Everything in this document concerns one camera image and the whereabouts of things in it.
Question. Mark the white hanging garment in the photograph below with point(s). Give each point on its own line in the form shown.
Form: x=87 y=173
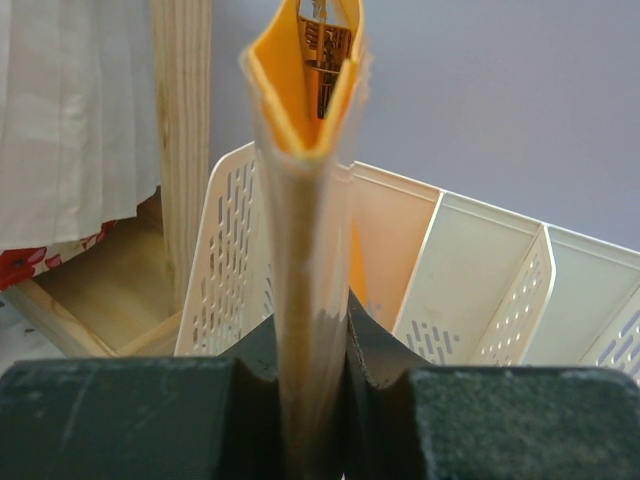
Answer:
x=79 y=141

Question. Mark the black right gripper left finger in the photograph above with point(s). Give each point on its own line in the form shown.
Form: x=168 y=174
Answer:
x=144 y=418

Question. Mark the wooden clothes rack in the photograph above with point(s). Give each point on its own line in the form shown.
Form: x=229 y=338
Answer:
x=124 y=296

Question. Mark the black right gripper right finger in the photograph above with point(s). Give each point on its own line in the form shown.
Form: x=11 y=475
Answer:
x=410 y=419

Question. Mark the red poppy print garment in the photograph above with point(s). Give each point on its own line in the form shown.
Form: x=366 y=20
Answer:
x=19 y=265

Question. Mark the orange clip folder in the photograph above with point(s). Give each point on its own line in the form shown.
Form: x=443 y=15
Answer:
x=307 y=75

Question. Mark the cream plastic file organizer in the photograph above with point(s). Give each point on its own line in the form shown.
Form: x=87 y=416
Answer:
x=456 y=280

